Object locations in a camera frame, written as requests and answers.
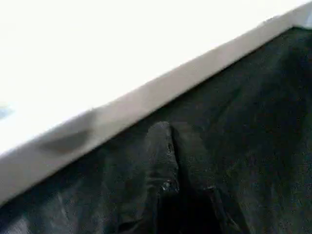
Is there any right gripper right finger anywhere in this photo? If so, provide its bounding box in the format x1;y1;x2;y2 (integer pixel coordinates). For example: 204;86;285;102
169;121;247;234

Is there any white plastic table top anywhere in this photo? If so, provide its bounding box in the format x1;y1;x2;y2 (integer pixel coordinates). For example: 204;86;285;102
0;0;312;206

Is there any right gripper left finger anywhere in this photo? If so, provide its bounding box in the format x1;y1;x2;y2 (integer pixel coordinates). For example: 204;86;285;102
117;121;180;234

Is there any black mat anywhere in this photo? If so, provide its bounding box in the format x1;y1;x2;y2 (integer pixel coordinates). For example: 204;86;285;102
0;27;312;234

